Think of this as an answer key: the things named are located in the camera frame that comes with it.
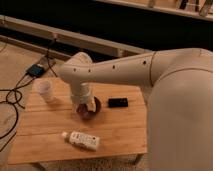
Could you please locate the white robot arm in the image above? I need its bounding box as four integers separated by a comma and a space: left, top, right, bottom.
59, 48, 213, 171

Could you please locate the dark red bowl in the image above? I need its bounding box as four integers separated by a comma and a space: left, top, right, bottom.
76, 97, 101, 120

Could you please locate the black rectangular box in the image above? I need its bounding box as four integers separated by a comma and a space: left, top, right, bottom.
108, 98, 128, 108

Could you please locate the black cable on floor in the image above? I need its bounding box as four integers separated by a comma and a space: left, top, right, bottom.
0, 39, 59, 153

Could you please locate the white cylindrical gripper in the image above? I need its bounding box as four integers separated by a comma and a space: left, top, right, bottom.
70, 83, 97, 112

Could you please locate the translucent plastic cup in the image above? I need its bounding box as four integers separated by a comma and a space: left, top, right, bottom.
35, 80, 54, 102

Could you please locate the white plastic bottle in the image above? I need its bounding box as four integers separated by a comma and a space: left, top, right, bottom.
61, 131, 100, 151

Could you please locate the wooden low table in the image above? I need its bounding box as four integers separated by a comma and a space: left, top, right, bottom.
8, 78, 147, 164

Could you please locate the black power adapter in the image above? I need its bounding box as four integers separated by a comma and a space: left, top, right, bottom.
26, 64, 45, 78

